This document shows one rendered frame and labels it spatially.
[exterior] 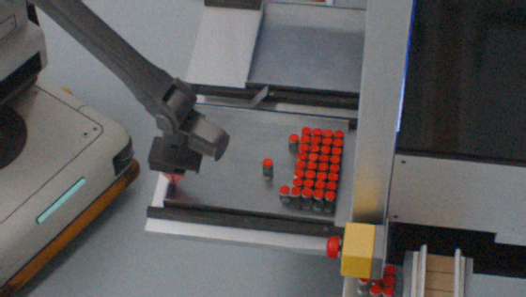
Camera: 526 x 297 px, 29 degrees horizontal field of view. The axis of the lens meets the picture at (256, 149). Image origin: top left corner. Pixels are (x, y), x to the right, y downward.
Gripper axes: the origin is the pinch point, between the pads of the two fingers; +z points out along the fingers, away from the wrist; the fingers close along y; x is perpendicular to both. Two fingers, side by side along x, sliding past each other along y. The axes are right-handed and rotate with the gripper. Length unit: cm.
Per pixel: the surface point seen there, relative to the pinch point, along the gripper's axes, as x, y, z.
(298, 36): 47, 19, -1
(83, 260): 36, -32, 94
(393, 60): -13, 34, -56
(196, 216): -8.1, 6.1, -0.7
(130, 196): 61, -24, 93
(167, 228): -10.4, 0.8, 2.0
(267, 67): 35.9, 13.3, -0.1
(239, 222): -8.2, 14.6, -1.7
